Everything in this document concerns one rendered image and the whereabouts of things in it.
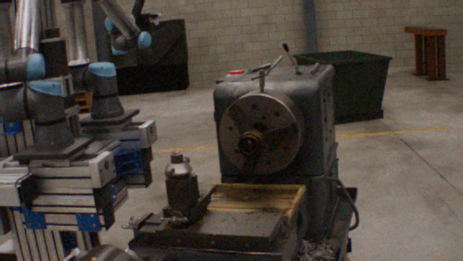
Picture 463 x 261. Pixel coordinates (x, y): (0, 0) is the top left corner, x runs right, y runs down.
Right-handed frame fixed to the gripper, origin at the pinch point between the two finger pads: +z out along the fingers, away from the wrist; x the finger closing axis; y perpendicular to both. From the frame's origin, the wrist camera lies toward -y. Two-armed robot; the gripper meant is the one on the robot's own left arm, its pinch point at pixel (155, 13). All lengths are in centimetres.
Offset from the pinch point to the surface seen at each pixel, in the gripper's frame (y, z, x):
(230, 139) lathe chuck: 41, -48, 76
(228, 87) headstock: 26, -32, 65
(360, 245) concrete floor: 146, 83, 101
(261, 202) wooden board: 57, -63, 98
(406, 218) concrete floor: 143, 135, 120
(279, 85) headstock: 23, -27, 85
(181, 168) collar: 32, -104, 94
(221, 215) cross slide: 48, -95, 101
